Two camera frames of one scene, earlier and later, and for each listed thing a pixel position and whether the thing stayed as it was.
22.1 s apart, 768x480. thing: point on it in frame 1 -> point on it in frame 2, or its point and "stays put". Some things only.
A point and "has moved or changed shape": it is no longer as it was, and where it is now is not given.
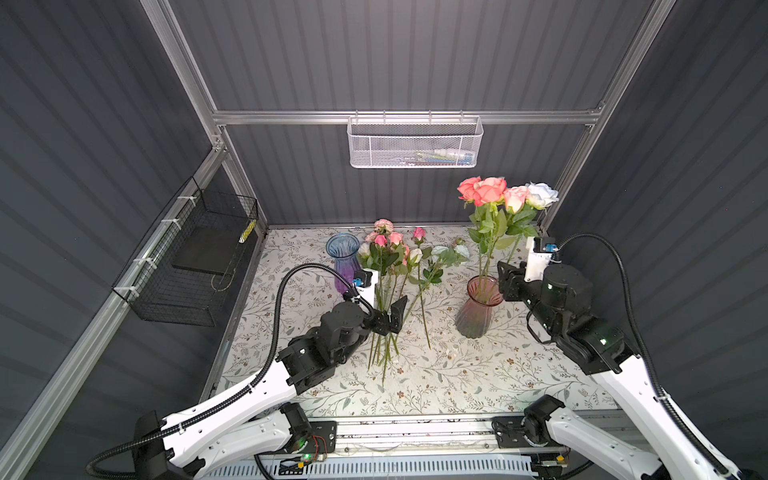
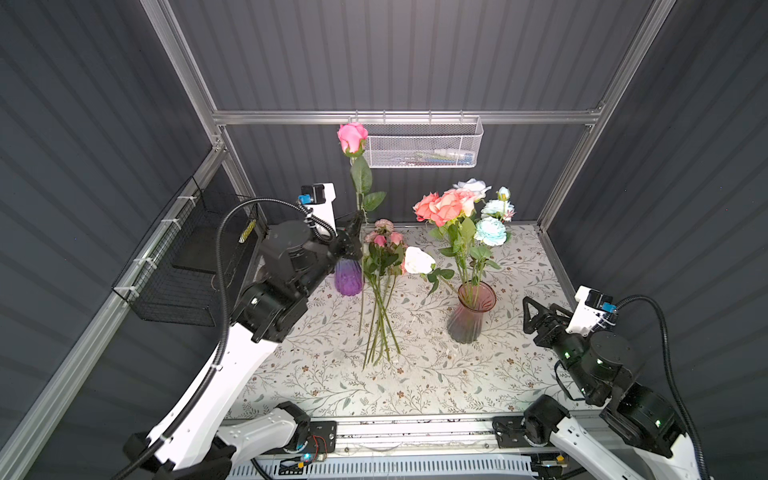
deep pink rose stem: [470, 190] -> [428, 208]
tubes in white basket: [442, 155] stays put
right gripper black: [510, 279] -> [556, 323]
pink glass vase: [473, 317] has moved or changed shape
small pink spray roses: [383, 251] stays put
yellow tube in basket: [250, 227] stays put
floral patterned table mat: [466, 348] stays put
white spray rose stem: [442, 258] -> [491, 230]
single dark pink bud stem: [419, 233] -> [353, 138]
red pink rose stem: [489, 218] -> [455, 209]
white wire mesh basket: [414, 142] stays put
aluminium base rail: [395, 449] stays put
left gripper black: [394, 316] -> [346, 227]
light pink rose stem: [522, 215] -> [461, 209]
